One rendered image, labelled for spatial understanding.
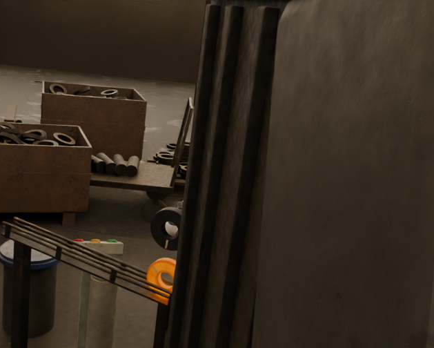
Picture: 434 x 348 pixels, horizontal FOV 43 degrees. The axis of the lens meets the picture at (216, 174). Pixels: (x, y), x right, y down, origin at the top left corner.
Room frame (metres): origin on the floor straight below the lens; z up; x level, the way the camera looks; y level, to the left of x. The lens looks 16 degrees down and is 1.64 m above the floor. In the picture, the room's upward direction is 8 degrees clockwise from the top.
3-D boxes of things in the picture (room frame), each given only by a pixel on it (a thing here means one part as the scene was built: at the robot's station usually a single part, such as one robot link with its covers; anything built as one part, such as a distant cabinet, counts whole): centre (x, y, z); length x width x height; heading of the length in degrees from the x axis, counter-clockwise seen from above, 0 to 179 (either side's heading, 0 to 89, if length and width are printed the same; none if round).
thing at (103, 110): (5.79, 1.41, 0.38); 1.03 x 0.83 x 0.75; 109
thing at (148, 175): (4.39, 0.86, 0.48); 1.18 x 0.65 x 0.96; 96
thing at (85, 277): (2.30, 0.50, 0.31); 0.24 x 0.16 x 0.62; 106
